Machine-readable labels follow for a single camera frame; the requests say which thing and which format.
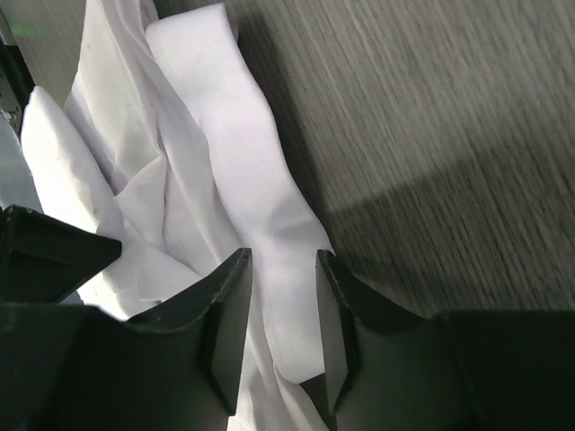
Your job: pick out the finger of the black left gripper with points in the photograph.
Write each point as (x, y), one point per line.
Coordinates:
(44, 260)

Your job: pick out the white long sleeve shirt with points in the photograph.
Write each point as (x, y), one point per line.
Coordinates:
(167, 144)

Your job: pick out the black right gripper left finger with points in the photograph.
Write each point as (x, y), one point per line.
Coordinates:
(176, 366)

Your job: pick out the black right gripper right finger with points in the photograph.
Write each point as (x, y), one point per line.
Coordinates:
(389, 369)

